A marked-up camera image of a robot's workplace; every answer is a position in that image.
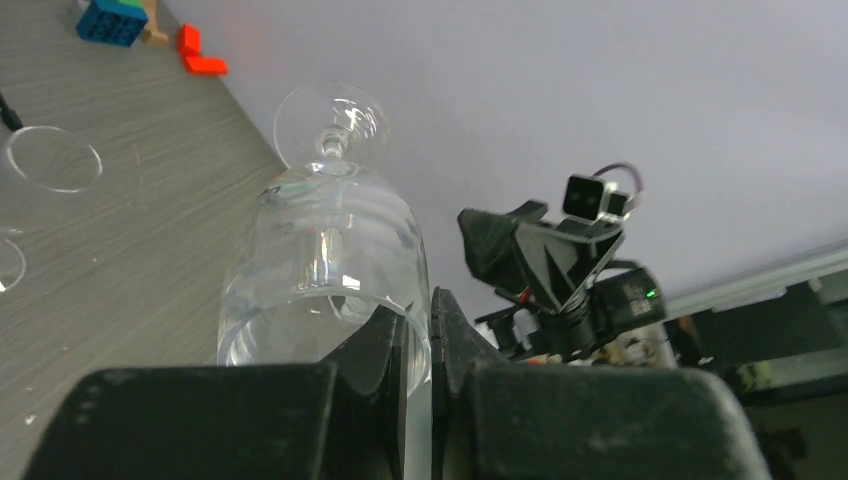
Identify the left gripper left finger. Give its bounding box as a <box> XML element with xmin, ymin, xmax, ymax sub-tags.
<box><xmin>24</xmin><ymin>307</ymin><xmax>406</xmax><ymax>479</ymax></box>

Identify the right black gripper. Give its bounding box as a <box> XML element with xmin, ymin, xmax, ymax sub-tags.
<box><xmin>457</xmin><ymin>200</ymin><xmax>624</xmax><ymax>314</ymax></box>

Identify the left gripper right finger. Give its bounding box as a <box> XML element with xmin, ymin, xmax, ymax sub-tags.
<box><xmin>430</xmin><ymin>288</ymin><xmax>770</xmax><ymax>479</ymax></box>

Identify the clear round wine glass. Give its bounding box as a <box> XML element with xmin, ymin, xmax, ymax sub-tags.
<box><xmin>216</xmin><ymin>81</ymin><xmax>431</xmax><ymax>391</ymax></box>

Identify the clear flute wine glass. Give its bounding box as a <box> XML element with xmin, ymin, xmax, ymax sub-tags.
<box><xmin>1</xmin><ymin>126</ymin><xmax>103</xmax><ymax>293</ymax></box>

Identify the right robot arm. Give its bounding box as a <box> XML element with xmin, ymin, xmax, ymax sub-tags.
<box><xmin>457</xmin><ymin>201</ymin><xmax>666</xmax><ymax>361</ymax></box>

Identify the red L-shaped block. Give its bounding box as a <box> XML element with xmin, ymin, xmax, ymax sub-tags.
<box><xmin>176</xmin><ymin>24</ymin><xmax>229</xmax><ymax>76</ymax></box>

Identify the tan wooden block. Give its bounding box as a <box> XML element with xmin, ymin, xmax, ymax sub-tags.
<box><xmin>140</xmin><ymin>0</ymin><xmax>169</xmax><ymax>48</ymax></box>

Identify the green block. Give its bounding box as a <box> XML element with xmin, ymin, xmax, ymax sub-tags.
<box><xmin>116</xmin><ymin>0</ymin><xmax>144</xmax><ymax>9</ymax></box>

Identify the black tripod microphone stand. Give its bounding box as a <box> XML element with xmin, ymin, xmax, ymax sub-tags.
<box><xmin>0</xmin><ymin>94</ymin><xmax>23</xmax><ymax>132</ymax></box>

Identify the blue lego brick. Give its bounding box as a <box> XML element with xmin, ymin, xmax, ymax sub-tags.
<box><xmin>76</xmin><ymin>0</ymin><xmax>148</xmax><ymax>48</ymax></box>

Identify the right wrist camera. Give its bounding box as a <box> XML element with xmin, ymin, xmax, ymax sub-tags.
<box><xmin>562</xmin><ymin>175</ymin><xmax>636</xmax><ymax>224</ymax></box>

